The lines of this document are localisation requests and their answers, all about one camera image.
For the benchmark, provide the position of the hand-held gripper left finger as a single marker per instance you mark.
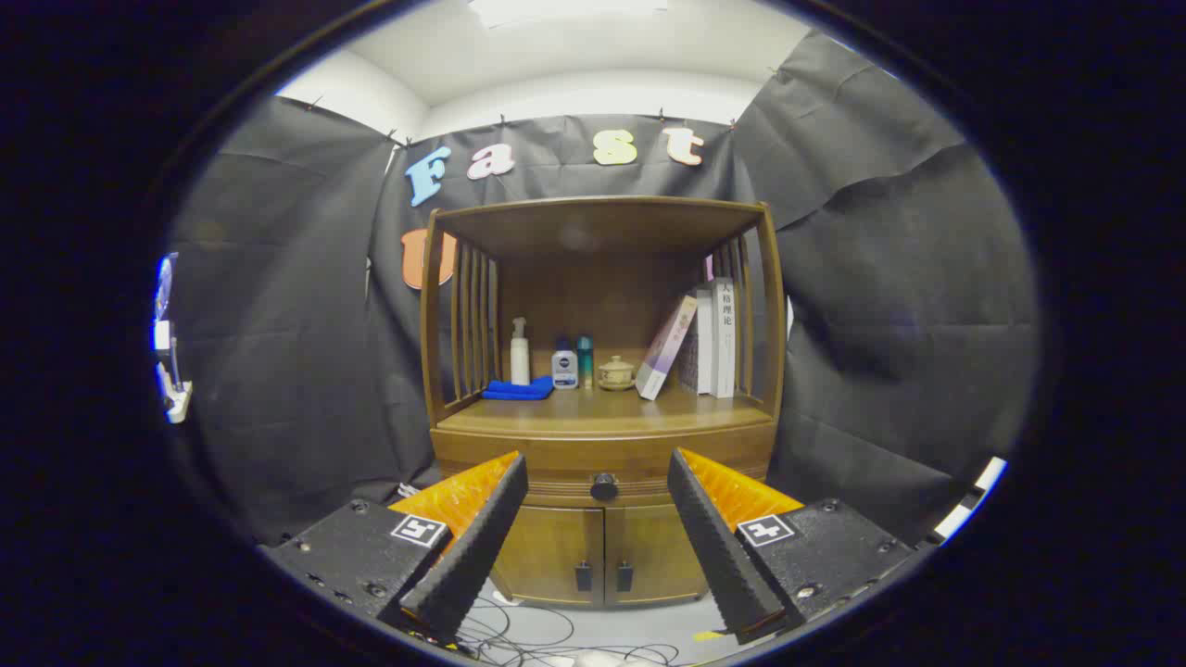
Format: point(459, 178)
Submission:
point(473, 547)

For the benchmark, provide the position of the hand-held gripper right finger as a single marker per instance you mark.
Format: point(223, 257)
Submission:
point(718, 547)

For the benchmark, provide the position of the black drawer knob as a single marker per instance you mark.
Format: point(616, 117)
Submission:
point(604, 487)

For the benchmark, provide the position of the wooden cabinet door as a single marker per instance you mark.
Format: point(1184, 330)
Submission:
point(556, 547)
point(653, 547)

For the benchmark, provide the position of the wooden countertop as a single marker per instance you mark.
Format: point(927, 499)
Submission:
point(602, 409)

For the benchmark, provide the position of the wooden cabinet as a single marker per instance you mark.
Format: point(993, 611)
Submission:
point(602, 232)

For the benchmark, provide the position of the blue folded cloth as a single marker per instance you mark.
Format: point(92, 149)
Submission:
point(514, 391)

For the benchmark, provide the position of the dark patterned book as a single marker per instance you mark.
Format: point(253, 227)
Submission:
point(688, 361)

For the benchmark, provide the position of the white pump bottle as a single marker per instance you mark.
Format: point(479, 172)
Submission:
point(520, 361)

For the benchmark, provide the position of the white bottle with blue cap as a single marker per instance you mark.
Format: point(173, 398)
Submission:
point(564, 371)

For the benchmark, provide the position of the beige lidded ceramic teacup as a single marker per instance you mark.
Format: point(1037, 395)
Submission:
point(616, 374)

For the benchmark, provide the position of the purple and white book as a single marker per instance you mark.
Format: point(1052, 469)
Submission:
point(665, 350)

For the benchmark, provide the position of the white book with black lettering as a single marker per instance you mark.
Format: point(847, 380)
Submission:
point(725, 343)

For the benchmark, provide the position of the plain white book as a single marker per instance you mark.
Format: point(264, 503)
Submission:
point(705, 343)

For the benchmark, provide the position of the teal bottle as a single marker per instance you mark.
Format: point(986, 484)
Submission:
point(585, 361)

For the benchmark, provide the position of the white equipment stand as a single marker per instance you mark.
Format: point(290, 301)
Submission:
point(174, 394)

